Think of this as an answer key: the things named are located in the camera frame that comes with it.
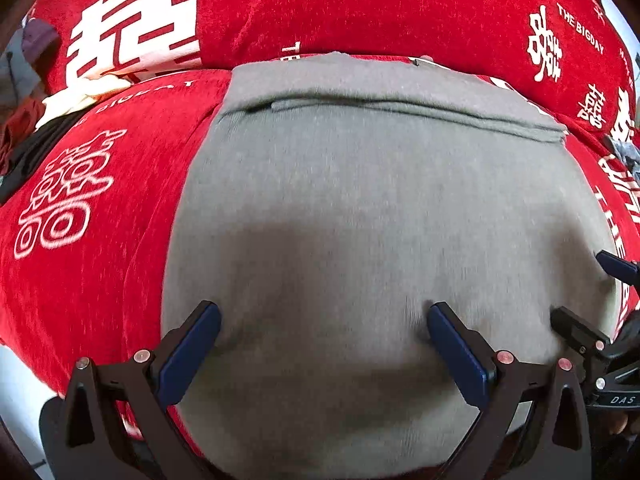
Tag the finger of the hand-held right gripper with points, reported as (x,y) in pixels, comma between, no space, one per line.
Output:
(617,266)
(575,327)

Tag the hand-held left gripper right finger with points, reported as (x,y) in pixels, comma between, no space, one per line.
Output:
(455,350)

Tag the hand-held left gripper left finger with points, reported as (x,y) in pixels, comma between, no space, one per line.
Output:
(192,345)

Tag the grey knit sweater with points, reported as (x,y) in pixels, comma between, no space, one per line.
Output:
(350,185)

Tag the person's right hand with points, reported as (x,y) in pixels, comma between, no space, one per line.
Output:
(620,422)

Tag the red printed sofa seat cover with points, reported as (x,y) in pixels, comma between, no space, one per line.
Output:
(100,285)

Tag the dark grey crumpled cloth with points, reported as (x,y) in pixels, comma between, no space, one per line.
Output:
(625,152)

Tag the black cloth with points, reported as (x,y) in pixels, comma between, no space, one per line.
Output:
(35,152)

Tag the dark red cloth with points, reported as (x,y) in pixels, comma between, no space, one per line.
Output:
(20,125)

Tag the grey blue cloth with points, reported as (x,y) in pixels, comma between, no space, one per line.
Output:
(17,75)

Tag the purple cloth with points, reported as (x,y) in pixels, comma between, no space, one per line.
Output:
(42,40)

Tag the red printed sofa backrest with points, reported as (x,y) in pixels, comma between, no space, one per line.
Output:
(375,5)

